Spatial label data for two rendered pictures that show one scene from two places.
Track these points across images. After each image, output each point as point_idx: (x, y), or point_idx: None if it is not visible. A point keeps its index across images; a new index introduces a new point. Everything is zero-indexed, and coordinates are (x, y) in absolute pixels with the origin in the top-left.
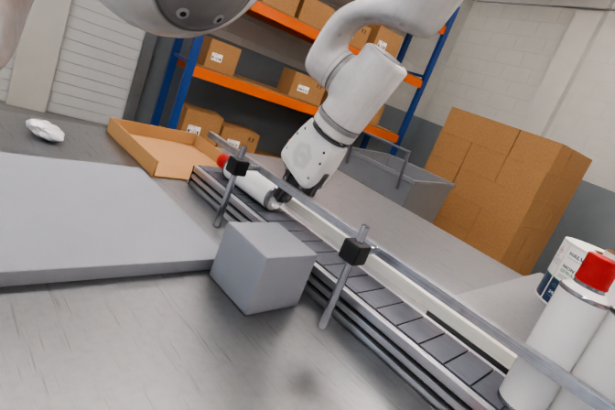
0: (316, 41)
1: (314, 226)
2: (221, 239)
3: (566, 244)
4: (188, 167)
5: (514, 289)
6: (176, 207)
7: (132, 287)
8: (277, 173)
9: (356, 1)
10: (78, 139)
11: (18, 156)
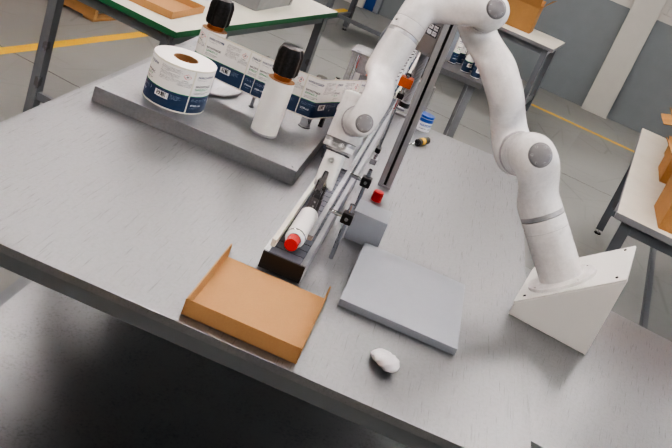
0: (379, 121)
1: (232, 216)
2: (341, 254)
3: (192, 73)
4: (268, 291)
5: (193, 123)
6: (357, 268)
7: None
8: (112, 241)
9: (393, 90)
10: (349, 357)
11: (427, 333)
